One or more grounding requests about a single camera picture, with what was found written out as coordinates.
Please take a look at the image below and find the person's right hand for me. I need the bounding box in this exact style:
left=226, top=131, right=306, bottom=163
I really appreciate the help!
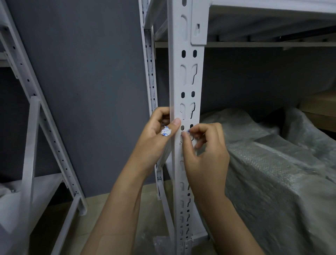
left=180, top=123, right=231, bottom=205

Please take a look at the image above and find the person's left hand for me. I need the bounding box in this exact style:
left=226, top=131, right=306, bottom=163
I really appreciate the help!
left=130, top=107, right=182, bottom=177

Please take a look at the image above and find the white perforated shelf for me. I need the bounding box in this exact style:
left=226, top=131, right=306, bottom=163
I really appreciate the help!
left=167, top=0, right=212, bottom=255

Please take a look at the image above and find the person's left forearm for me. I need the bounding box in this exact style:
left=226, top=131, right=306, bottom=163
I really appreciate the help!
left=81, top=163, right=149, bottom=255

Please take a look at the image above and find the person's grey clothing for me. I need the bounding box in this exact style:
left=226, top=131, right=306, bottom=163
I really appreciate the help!
left=197, top=106, right=336, bottom=255

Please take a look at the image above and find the clear plastic wrap piece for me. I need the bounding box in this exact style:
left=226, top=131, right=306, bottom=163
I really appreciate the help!
left=136, top=232, right=176, bottom=255

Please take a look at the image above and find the plain brown cardboard box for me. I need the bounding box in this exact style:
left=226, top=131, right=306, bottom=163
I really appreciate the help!
left=299, top=90, right=336, bottom=133

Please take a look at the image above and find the white-grey cloth bundle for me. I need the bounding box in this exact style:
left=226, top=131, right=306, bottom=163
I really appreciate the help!
left=0, top=181, right=16, bottom=198

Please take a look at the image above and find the white metal shelving rack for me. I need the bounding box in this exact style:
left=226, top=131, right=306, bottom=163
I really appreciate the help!
left=144, top=0, right=336, bottom=50

